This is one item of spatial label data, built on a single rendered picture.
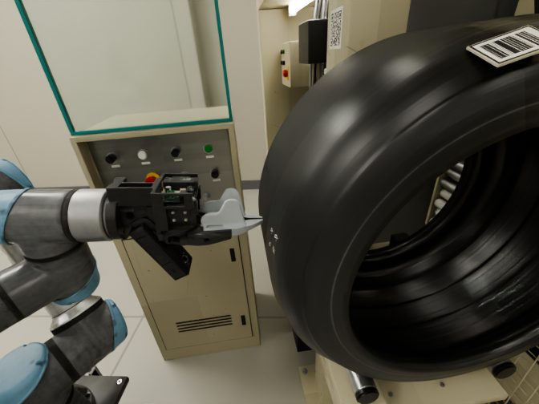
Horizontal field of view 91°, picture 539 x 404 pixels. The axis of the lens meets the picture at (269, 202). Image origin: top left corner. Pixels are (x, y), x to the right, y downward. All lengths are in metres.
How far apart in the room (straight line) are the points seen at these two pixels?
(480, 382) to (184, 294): 1.11
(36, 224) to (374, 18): 0.67
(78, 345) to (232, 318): 0.88
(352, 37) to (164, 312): 1.36
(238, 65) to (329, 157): 2.80
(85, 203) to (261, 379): 1.40
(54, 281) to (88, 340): 0.33
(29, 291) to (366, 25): 0.72
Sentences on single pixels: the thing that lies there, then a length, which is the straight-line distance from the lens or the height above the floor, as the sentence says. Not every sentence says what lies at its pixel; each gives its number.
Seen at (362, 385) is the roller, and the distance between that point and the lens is 0.63.
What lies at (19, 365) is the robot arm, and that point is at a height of 0.95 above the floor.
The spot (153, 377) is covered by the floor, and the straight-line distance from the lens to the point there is 1.82.
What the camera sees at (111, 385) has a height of 0.72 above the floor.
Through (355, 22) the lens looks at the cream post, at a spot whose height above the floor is 1.51.
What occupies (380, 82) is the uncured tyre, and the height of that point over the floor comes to 1.44.
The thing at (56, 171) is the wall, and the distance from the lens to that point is 4.39.
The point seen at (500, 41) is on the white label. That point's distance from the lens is 0.36.
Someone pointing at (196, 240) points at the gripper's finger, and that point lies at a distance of 0.39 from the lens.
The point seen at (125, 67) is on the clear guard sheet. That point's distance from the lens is 1.04.
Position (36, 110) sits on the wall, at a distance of 4.17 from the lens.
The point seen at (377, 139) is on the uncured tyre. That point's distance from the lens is 0.29.
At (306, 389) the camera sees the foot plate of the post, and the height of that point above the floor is 0.01.
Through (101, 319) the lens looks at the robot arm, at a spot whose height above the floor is 0.94.
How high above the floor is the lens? 1.47
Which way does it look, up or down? 29 degrees down
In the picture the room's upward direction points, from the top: 4 degrees counter-clockwise
